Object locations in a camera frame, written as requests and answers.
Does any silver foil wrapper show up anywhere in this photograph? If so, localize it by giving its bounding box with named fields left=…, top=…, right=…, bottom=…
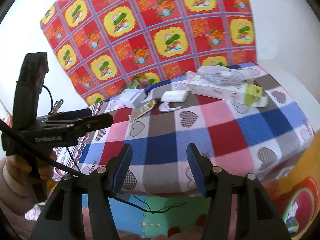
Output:
left=129, top=100, right=157, bottom=122

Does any white tissue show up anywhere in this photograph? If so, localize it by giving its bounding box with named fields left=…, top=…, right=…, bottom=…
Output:
left=161, top=90, right=189, bottom=103

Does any white plastic disc piece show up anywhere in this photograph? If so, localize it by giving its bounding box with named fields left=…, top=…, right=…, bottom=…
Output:
left=158, top=102, right=182, bottom=113

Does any red green trash bin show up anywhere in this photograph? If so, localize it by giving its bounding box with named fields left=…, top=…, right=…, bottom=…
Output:
left=283, top=187, right=318, bottom=238

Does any person's left hand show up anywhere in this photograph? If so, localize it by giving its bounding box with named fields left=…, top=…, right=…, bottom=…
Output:
left=6, top=155, right=53, bottom=185

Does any checkered heart bed sheet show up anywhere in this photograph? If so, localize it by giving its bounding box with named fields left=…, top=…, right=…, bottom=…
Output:
left=56, top=63, right=313, bottom=197

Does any red floral patterned headboard cloth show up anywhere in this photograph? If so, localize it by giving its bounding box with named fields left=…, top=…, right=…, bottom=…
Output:
left=40, top=0, right=257, bottom=105

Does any white green cardboard box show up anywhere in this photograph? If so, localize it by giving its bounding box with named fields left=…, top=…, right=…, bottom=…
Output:
left=189, top=75, right=268, bottom=108

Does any white printed plastic bag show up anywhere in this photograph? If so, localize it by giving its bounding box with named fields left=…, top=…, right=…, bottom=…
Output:
left=186, top=65, right=255, bottom=85

